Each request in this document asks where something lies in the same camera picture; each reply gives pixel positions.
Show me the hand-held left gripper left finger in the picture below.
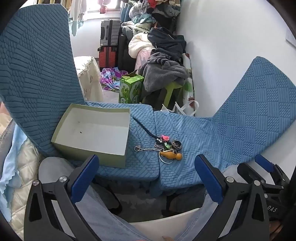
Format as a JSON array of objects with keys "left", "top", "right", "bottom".
[{"left": 24, "top": 155, "right": 103, "bottom": 241}]

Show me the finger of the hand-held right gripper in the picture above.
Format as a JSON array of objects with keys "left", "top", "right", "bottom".
[
  {"left": 237, "top": 163, "right": 266, "bottom": 184},
  {"left": 254, "top": 154, "right": 290, "bottom": 186}
]

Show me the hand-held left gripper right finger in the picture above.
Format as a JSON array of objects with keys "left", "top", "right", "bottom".
[{"left": 183, "top": 154, "right": 270, "bottom": 241}]

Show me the pale green cardboard box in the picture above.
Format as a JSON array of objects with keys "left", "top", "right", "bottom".
[{"left": 51, "top": 103, "right": 131, "bottom": 168}]

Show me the black and white braided bracelet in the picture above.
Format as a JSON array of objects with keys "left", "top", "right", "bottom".
[{"left": 170, "top": 140, "right": 184, "bottom": 151}]

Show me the silver ball chain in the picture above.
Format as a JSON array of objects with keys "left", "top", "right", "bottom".
[{"left": 134, "top": 145, "right": 160, "bottom": 154}]

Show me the black strap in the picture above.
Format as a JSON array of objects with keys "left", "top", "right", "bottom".
[{"left": 132, "top": 117, "right": 162, "bottom": 145}]

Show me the blue covered chair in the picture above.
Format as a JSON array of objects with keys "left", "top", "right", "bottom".
[
  {"left": 154, "top": 56, "right": 296, "bottom": 192},
  {"left": 0, "top": 4, "right": 161, "bottom": 183}
]

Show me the cream quilted blanket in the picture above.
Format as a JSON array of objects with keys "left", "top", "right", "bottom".
[{"left": 0, "top": 113, "right": 45, "bottom": 224}]

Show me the white board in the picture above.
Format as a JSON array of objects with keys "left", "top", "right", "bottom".
[{"left": 128, "top": 208, "right": 201, "bottom": 241}]

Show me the light blue cloth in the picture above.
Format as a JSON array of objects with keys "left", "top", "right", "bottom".
[{"left": 0, "top": 126, "right": 29, "bottom": 222}]

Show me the white plastic bag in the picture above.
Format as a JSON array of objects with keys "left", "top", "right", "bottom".
[{"left": 161, "top": 100, "right": 199, "bottom": 117}]

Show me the green plastic stool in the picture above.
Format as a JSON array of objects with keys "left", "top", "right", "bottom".
[{"left": 159, "top": 82, "right": 185, "bottom": 109}]

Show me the green carton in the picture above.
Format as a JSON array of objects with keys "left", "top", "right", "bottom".
[{"left": 118, "top": 72, "right": 145, "bottom": 104}]

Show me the fruit print folded mat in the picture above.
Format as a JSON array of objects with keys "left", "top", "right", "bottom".
[{"left": 182, "top": 53, "right": 196, "bottom": 112}]

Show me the cream covered cabinet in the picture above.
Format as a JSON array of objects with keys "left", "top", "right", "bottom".
[{"left": 74, "top": 56, "right": 104, "bottom": 102}]

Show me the purple patterned cloth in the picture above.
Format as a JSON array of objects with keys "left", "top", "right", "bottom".
[{"left": 100, "top": 67, "right": 129, "bottom": 91}]

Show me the red suitcase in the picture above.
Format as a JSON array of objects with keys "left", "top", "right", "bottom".
[{"left": 99, "top": 46, "right": 119, "bottom": 69}]

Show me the pink cloth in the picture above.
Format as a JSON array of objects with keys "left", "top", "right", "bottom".
[{"left": 135, "top": 50, "right": 153, "bottom": 70}]

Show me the black suitcase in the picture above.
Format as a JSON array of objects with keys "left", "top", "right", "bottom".
[{"left": 117, "top": 34, "right": 137, "bottom": 71}]

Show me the white down jacket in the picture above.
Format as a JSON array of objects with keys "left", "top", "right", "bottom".
[{"left": 128, "top": 32, "right": 158, "bottom": 58}]

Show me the navy jacket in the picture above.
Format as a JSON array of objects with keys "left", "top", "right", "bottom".
[{"left": 147, "top": 27, "right": 187, "bottom": 62}]

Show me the grey suitcase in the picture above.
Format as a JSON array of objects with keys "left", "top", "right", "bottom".
[{"left": 100, "top": 20, "right": 121, "bottom": 48}]

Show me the pile of mixed clothes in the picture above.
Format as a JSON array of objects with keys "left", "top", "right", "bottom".
[{"left": 120, "top": 0, "right": 182, "bottom": 35}]

